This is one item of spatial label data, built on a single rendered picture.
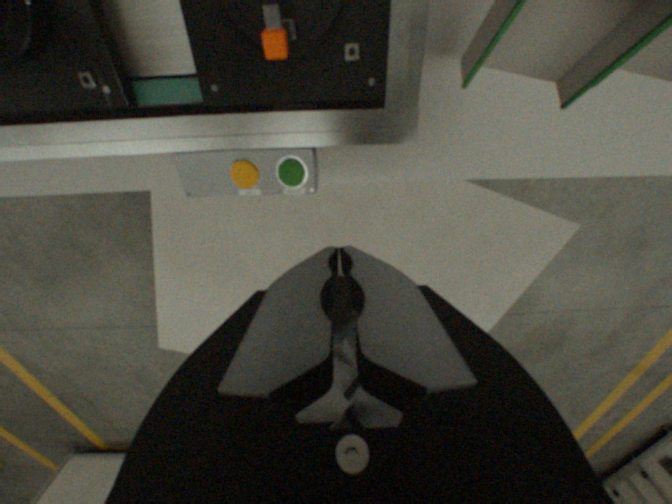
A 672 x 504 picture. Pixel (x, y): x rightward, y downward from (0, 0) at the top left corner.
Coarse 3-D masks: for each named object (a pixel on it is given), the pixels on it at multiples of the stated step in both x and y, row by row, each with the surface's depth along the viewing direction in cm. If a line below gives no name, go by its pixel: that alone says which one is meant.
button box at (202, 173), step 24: (192, 168) 36; (216, 168) 37; (264, 168) 37; (312, 168) 37; (192, 192) 38; (216, 192) 38; (240, 192) 38; (264, 192) 38; (288, 192) 38; (312, 192) 39
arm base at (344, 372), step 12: (348, 324) 50; (336, 336) 48; (348, 336) 48; (336, 348) 48; (348, 348) 47; (336, 360) 47; (348, 360) 47; (336, 372) 47; (348, 372) 46; (336, 384) 48; (348, 384) 46; (348, 396) 46
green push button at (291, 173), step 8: (288, 160) 35; (296, 160) 36; (280, 168) 36; (288, 168) 36; (296, 168) 36; (280, 176) 36; (288, 176) 36; (296, 176) 36; (304, 176) 36; (288, 184) 37; (296, 184) 37
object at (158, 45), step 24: (120, 0) 30; (144, 0) 30; (168, 0) 30; (120, 24) 31; (144, 24) 31; (168, 24) 31; (120, 48) 33; (144, 48) 33; (168, 48) 33; (144, 72) 34; (168, 72) 34; (192, 72) 34; (144, 96) 33; (168, 96) 33; (192, 96) 33
